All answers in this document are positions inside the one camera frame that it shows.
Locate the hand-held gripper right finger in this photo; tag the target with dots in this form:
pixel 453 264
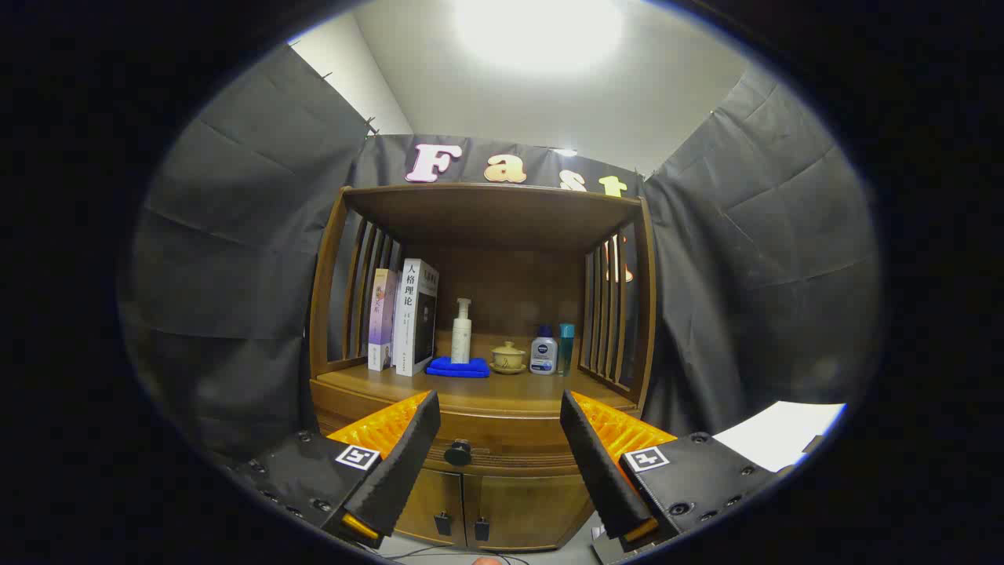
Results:
pixel 604 479

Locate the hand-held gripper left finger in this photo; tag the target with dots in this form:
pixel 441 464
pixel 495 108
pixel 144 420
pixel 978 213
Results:
pixel 400 471

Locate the black round drawer knob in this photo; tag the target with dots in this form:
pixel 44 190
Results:
pixel 458 453

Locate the wooden drawer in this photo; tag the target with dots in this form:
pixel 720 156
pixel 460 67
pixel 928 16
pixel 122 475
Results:
pixel 502 431

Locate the wooden cabinet door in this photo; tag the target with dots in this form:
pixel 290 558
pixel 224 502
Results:
pixel 533 506
pixel 427 498

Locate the wooden countertop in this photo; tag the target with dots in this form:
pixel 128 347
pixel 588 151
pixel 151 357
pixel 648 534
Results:
pixel 502 392

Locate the wooden cabinet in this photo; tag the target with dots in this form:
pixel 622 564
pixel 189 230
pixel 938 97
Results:
pixel 510 290

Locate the blue folded cloth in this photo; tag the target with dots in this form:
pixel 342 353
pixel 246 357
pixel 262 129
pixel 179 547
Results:
pixel 459 367

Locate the teal bottle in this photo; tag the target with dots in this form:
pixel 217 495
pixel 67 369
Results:
pixel 565 349

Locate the white and blue lotion bottle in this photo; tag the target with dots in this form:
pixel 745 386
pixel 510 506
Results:
pixel 543 353

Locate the white pump bottle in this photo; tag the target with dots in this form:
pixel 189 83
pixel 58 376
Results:
pixel 461 337

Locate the purple book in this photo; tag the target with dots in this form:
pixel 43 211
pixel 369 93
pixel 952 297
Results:
pixel 381 322

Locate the yellow lidded teacup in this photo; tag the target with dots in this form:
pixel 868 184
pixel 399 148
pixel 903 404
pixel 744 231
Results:
pixel 508 358

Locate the thick white book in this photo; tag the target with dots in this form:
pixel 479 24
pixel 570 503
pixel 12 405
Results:
pixel 414 314

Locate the white panel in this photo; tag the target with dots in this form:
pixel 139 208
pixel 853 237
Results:
pixel 776 431

